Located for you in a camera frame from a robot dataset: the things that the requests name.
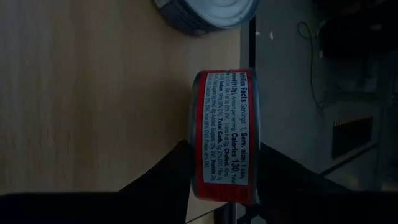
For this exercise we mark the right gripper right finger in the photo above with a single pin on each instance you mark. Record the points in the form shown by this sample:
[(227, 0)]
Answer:
[(295, 193)]

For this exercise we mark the wooden shelf with black frame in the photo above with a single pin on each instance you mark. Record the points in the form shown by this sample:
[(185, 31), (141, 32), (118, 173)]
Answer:
[(93, 93)]

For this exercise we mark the dark floor mat striped edge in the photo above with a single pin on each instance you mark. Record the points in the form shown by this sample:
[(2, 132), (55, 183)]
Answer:
[(351, 140)]

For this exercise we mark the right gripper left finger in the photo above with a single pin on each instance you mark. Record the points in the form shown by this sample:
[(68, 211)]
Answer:
[(161, 193)]

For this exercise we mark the dark blue label can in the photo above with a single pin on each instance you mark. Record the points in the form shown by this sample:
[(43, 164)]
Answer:
[(217, 12)]

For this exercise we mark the red can nutrition facts label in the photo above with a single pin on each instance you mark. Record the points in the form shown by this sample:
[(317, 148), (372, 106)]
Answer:
[(224, 124)]

